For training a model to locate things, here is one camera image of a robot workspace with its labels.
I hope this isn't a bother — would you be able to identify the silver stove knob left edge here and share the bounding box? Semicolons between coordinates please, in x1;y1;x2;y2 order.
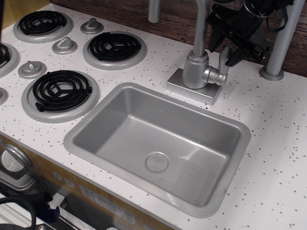
0;88;8;105

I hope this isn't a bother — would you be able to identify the left edge stove burner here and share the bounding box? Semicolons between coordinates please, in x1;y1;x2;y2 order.
0;43;20;78

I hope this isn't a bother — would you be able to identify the blue clamp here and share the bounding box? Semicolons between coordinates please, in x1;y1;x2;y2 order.
47;206;60;222

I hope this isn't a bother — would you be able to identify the back left stove burner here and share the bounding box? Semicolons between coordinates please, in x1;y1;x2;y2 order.
13;11;73;44

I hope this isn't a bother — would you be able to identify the silver faucet lever handle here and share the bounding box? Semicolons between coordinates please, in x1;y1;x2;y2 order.
202;44;233;86

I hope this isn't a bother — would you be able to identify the grey toy sink basin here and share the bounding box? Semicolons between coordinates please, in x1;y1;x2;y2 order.
63;83;251;218

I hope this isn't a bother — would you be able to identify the front right stove burner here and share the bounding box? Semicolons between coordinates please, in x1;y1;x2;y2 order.
22;70;100;123

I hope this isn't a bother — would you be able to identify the silver stove knob top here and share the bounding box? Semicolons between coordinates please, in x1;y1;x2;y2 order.
80;18;104;35

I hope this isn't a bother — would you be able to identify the silver stove knob lower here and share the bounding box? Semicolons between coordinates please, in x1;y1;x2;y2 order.
18;61;47;79

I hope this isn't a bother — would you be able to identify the silver oven door handle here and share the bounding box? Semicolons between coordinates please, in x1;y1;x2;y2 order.
0;143;32;179

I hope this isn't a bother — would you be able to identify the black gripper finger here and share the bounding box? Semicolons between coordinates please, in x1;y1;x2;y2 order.
209;23;226;52
225;46;249;67

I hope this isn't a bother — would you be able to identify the silver stove knob middle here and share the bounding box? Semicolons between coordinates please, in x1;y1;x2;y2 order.
52;37;78;55

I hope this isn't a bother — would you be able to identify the back right stove burner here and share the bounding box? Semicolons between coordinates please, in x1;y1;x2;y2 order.
83;32;147;70

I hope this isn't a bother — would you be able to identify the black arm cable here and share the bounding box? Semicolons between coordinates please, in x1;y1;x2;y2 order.
266;4;290;32

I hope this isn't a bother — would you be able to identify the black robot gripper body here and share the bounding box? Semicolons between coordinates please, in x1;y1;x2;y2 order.
206;0;272;62

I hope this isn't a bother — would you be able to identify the black cable bottom left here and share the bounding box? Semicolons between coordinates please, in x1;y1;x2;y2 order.
0;195;37;227

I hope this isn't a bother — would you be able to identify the silver stove knob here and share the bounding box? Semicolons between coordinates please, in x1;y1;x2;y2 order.
80;18;104;35
18;61;47;79
52;37;78;55

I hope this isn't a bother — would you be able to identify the grey support pole with base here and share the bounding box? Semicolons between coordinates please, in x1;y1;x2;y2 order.
260;0;305;81

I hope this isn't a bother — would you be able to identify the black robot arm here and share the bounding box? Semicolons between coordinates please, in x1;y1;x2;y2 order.
206;0;294;67

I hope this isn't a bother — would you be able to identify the silver toy faucet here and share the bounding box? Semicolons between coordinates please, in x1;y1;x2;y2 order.
148;0;223;106

